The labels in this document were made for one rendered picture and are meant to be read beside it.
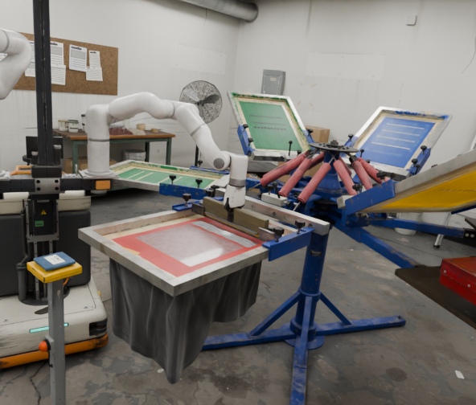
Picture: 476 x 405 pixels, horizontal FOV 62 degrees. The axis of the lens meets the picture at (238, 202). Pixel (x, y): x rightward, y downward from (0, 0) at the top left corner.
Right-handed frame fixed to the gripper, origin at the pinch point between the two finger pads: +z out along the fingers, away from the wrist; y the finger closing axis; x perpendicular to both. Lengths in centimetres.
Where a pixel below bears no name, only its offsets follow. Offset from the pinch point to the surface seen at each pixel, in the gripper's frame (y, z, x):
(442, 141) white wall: -413, -20, -22
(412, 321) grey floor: -171, 101, 48
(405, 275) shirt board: -22, 6, 72
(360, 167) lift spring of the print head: -79, -22, 21
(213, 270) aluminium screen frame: 42, 3, 29
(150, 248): 43.0, 6.7, -3.4
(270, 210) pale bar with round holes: -22.5, -0.4, 4.6
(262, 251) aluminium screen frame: 15.2, 2.8, 29.5
